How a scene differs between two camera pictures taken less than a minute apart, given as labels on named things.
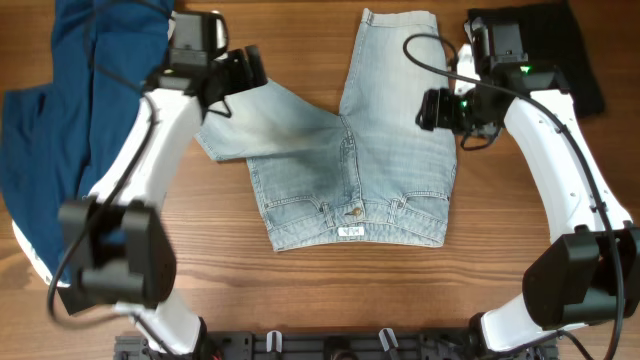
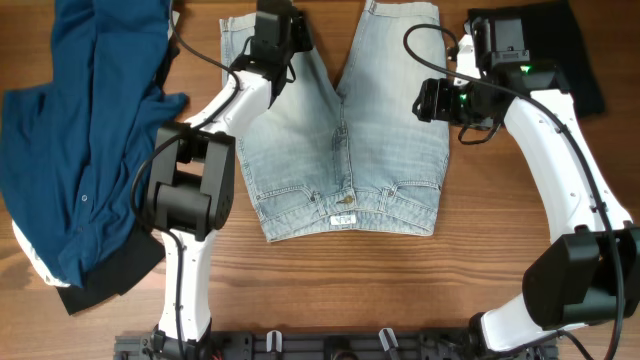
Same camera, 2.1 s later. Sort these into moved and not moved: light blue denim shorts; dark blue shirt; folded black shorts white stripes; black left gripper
Moved: black left gripper; light blue denim shorts
Not moved: dark blue shirt; folded black shorts white stripes
